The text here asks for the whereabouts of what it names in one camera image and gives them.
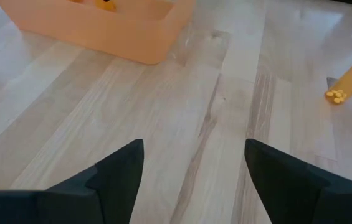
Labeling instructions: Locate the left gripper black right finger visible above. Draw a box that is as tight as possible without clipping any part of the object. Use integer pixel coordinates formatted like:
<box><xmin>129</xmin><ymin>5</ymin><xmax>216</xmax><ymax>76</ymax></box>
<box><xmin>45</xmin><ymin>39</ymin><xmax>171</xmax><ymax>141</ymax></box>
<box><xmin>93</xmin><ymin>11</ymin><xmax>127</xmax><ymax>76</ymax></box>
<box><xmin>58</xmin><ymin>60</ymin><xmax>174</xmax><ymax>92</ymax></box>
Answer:
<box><xmin>244</xmin><ymin>139</ymin><xmax>352</xmax><ymax>224</ymax></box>

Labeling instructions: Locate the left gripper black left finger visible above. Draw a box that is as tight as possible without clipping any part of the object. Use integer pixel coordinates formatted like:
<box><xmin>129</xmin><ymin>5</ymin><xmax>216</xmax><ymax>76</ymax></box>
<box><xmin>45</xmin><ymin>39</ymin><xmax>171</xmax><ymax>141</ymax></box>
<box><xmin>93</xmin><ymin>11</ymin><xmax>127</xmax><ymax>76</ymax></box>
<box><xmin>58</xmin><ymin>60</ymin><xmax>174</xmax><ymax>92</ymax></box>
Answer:
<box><xmin>0</xmin><ymin>139</ymin><xmax>145</xmax><ymax>224</ymax></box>

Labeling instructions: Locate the orange pill bottle white cap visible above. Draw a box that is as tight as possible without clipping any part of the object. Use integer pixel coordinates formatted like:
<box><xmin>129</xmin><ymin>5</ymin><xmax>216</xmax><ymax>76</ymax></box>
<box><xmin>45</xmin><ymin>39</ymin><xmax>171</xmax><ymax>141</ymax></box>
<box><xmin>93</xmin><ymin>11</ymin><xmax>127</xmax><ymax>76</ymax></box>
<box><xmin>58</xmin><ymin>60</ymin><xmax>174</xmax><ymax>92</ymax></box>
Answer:
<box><xmin>94</xmin><ymin>0</ymin><xmax>117</xmax><ymax>13</ymax></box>
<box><xmin>324</xmin><ymin>51</ymin><xmax>352</xmax><ymax>105</ymax></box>

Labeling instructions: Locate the translucent orange plastic bin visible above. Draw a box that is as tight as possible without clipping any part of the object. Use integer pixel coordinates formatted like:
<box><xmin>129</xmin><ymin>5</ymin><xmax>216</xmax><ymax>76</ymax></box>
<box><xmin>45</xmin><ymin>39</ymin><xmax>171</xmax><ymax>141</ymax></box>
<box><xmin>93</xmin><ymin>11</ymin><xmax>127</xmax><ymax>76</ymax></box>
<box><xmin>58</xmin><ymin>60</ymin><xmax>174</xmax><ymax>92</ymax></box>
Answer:
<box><xmin>0</xmin><ymin>0</ymin><xmax>197</xmax><ymax>65</ymax></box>

